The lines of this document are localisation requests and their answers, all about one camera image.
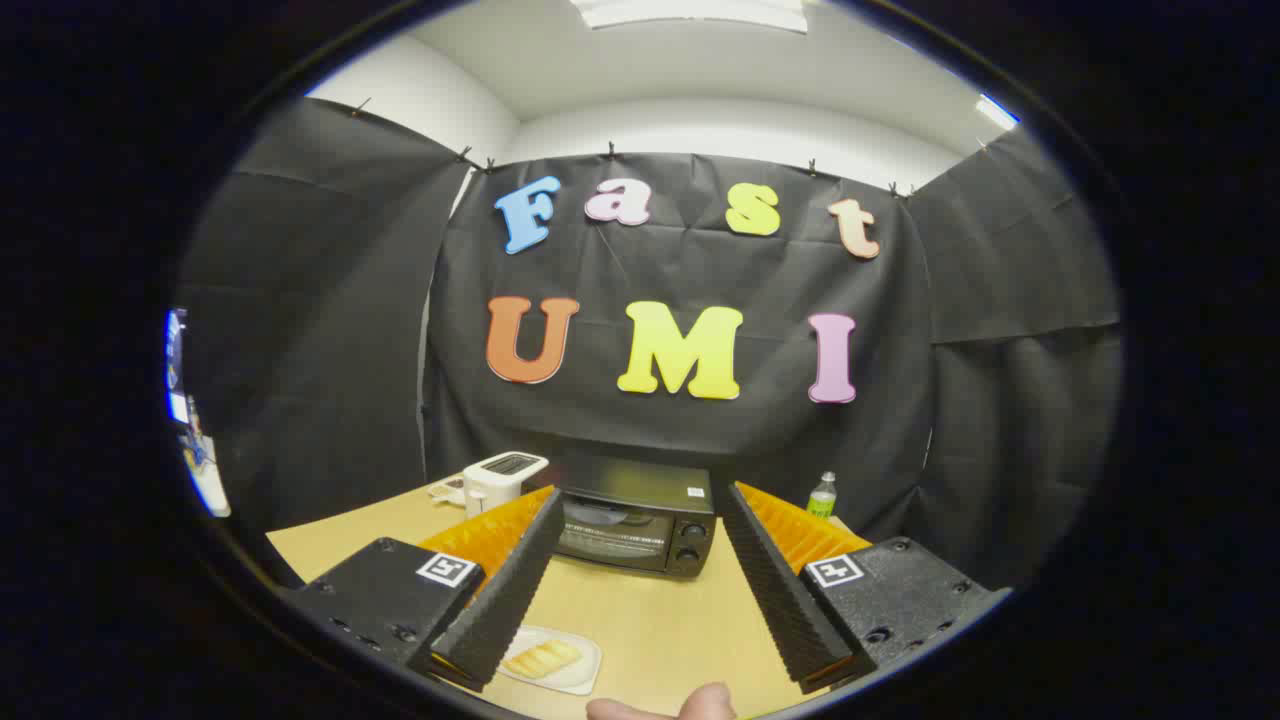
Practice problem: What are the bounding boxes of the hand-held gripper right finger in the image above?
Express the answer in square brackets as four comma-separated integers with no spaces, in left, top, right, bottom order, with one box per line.
[721,481,1012,696]

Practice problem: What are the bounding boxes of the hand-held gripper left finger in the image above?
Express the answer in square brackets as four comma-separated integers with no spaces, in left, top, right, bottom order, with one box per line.
[280,485,567,694]

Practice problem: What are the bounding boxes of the black toaster oven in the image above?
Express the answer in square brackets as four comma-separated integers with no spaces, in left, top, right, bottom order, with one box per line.
[553,455,717,579]

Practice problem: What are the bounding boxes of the white slot toaster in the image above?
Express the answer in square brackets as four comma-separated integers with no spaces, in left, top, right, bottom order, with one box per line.
[462,452,550,519]

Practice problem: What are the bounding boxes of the ridged bread roll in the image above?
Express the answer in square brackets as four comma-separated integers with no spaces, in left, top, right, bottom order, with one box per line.
[503,640,583,681]

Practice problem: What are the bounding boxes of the white oblong plate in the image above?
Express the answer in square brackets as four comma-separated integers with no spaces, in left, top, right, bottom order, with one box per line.
[497,625,603,696]

